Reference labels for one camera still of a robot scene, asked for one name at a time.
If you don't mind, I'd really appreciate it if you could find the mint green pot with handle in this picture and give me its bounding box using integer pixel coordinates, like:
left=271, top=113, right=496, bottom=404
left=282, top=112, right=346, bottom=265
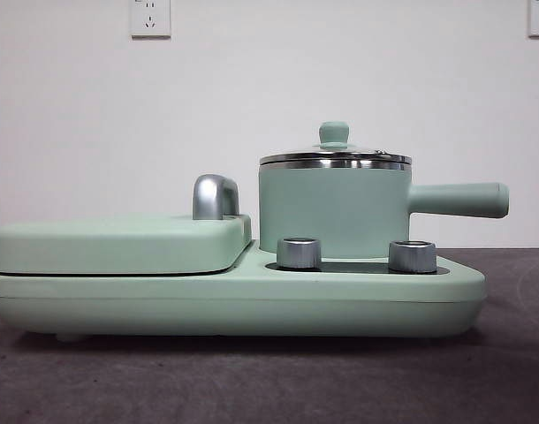
left=258, top=159, right=511, bottom=261

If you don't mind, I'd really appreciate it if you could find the mint green breakfast machine base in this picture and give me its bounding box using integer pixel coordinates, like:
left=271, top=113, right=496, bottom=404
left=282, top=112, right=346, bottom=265
left=0, top=238, right=488, bottom=344

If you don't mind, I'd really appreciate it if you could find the mint green cover silver handle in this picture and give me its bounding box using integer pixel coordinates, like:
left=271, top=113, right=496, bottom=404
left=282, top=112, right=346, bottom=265
left=0, top=174, right=253, bottom=275

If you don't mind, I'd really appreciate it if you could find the silver control knob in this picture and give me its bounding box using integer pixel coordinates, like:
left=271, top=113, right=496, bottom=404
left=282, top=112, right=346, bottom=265
left=388, top=240, right=437, bottom=273
left=276, top=237, right=323, bottom=269

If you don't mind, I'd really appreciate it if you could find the glass lid with green knob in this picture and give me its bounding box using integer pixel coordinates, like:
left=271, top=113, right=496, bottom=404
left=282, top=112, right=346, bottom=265
left=259, top=122, right=413, bottom=166

